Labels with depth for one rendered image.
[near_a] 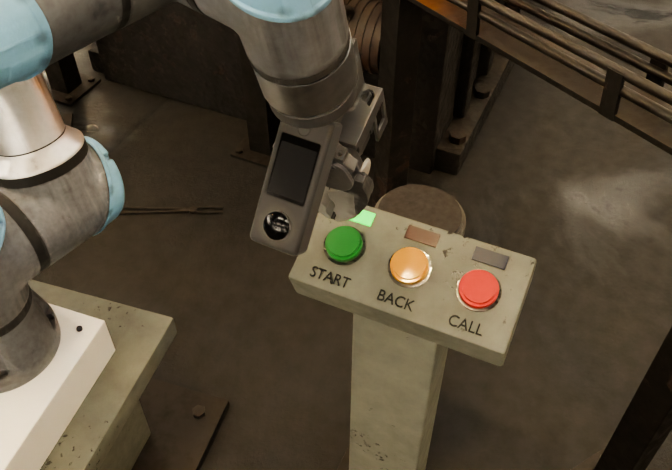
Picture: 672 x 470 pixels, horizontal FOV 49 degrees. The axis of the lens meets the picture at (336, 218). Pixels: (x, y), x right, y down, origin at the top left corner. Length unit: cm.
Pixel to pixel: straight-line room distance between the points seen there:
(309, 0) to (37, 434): 71
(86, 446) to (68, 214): 31
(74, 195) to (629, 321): 110
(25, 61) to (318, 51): 18
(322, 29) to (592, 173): 145
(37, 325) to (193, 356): 51
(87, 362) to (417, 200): 49
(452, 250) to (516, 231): 91
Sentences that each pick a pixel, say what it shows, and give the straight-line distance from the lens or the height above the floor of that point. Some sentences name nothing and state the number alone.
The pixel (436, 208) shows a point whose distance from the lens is 96.
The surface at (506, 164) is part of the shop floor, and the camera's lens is 185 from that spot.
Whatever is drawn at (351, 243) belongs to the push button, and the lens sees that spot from 78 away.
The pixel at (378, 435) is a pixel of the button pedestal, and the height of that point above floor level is 30.
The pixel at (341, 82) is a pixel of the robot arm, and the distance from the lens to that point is 53.
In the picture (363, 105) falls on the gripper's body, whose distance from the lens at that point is 63.
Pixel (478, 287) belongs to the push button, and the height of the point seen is 61.
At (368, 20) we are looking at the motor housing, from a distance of 132.
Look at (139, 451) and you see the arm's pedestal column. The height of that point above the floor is 3.
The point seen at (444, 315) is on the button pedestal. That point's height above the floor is 59.
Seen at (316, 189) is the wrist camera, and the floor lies 78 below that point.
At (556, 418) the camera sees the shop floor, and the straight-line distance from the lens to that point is 142.
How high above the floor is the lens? 119
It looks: 45 degrees down
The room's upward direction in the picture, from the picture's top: straight up
